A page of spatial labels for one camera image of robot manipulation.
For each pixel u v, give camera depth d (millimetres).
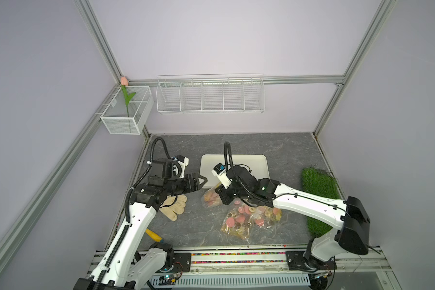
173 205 614
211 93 1070
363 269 733
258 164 1021
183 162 677
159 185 541
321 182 938
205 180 706
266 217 832
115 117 788
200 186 655
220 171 649
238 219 814
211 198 791
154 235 799
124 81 893
